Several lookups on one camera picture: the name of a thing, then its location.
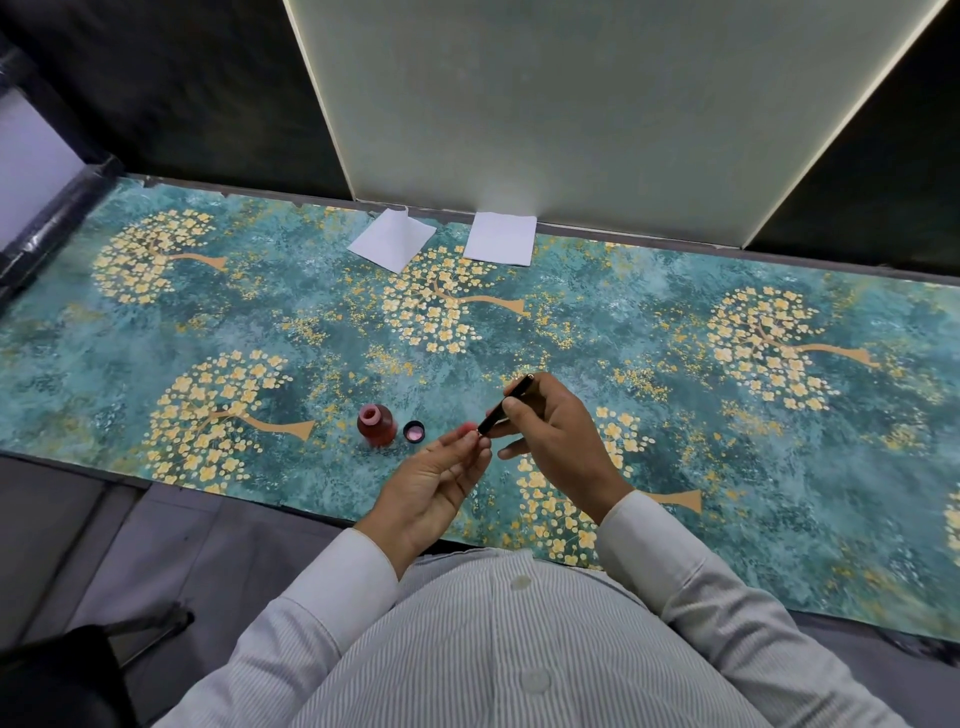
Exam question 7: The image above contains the black chair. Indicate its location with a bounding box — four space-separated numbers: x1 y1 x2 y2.
0 603 196 728

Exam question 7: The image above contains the person's striped shirt torso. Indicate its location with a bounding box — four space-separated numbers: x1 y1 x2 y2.
288 547 774 728

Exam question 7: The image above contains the black wrapped metal frame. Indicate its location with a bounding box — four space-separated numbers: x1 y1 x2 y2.
0 44 125 301

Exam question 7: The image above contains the frosted white light panel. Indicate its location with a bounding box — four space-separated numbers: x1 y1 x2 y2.
283 0 950 250

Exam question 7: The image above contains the person's right forearm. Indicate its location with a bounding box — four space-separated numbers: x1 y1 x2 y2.
596 489 913 728

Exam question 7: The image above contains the person's right hand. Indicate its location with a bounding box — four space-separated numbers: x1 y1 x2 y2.
485 372 635 526

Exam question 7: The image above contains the red ink bottle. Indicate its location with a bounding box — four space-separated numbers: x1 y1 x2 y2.
356 403 399 450

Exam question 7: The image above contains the creased white paper square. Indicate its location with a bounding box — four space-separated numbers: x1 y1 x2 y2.
346 206 438 275

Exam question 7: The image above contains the black pen barrel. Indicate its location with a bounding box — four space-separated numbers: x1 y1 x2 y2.
476 372 537 439

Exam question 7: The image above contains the person's left forearm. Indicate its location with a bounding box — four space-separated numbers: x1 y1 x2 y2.
153 527 403 728

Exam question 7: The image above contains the teal floral table cover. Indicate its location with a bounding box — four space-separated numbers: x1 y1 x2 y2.
0 176 960 644

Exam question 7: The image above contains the person's left hand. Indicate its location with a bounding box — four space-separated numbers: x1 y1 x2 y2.
353 422 494 579

